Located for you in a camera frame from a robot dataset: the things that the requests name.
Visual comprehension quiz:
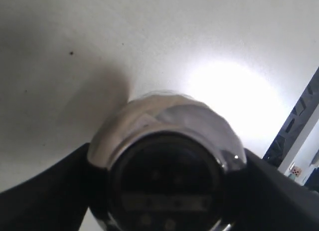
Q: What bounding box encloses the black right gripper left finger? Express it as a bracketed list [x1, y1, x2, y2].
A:
[0, 143, 105, 231]

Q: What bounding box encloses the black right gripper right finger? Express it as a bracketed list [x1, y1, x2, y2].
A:
[225, 149, 319, 231]

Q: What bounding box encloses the shiny steel cup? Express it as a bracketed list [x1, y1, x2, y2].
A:
[87, 93, 247, 231]

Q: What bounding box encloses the dark metal frame post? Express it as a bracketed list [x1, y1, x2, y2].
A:
[263, 71, 319, 168]

